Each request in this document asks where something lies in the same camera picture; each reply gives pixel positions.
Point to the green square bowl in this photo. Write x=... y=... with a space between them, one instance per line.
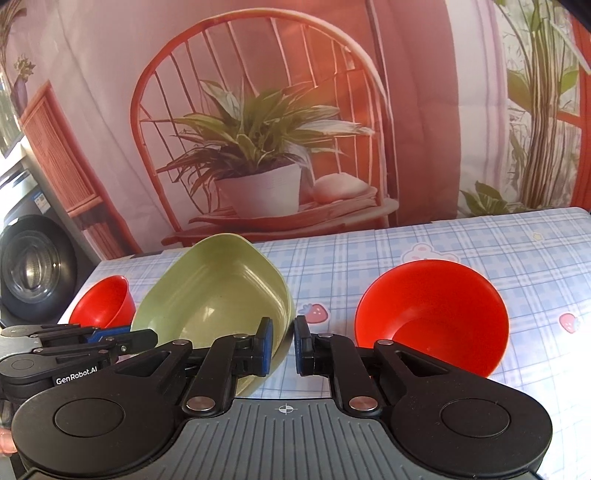
x=217 y=286

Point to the person's left hand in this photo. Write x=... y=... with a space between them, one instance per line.
x=5 y=443

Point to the printed backdrop cloth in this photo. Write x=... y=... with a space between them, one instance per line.
x=415 y=92

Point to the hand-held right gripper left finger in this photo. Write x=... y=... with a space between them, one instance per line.
x=266 y=346

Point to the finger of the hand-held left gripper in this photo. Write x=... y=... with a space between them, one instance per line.
x=108 y=334
x=138 y=342

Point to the large red bowl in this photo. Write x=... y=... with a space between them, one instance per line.
x=429 y=300

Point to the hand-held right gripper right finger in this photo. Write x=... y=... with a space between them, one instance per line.
x=303 y=350

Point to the checked tablecloth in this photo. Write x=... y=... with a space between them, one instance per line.
x=508 y=240

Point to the grey washing machine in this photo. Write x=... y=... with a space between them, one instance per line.
x=32 y=267

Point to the small red bowl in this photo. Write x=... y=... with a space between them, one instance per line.
x=99 y=304

